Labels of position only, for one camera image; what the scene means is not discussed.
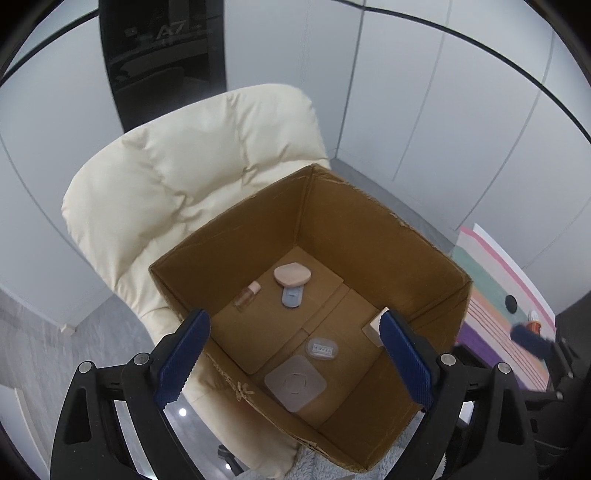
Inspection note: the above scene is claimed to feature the beige square carton box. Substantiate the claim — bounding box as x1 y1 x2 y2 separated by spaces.
362 307 389 348

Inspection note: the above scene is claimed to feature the red gold can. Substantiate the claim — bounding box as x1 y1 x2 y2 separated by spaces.
526 321 542 335

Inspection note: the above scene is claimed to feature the white round jar lid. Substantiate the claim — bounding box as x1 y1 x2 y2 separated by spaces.
528 310 540 322

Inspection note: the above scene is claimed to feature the black round puff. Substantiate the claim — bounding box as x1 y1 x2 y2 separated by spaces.
505 295 518 314

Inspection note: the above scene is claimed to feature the small clear glass bottle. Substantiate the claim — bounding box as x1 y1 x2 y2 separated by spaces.
233 281 262 311

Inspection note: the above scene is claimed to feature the grey blue oval case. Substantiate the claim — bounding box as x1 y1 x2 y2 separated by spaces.
281 285 304 309

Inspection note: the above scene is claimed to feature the translucent square plastic case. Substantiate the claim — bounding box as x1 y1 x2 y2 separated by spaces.
264 355 327 413

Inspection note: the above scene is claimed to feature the peach powder compact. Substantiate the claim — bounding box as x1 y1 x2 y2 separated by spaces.
273 262 311 288

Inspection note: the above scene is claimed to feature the striped colourful cloth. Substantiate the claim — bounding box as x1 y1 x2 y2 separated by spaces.
451 227 556 391

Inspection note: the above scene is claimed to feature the small clear labelled case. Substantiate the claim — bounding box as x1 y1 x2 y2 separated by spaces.
305 337 339 361

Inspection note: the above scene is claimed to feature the brown cardboard box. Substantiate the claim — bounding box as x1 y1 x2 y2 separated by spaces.
150 166 472 472

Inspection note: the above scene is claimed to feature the cream padded chair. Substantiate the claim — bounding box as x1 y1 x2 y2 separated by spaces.
60 83 334 480

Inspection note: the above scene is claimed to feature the black display cabinet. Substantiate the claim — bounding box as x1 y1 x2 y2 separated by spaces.
98 0 228 131

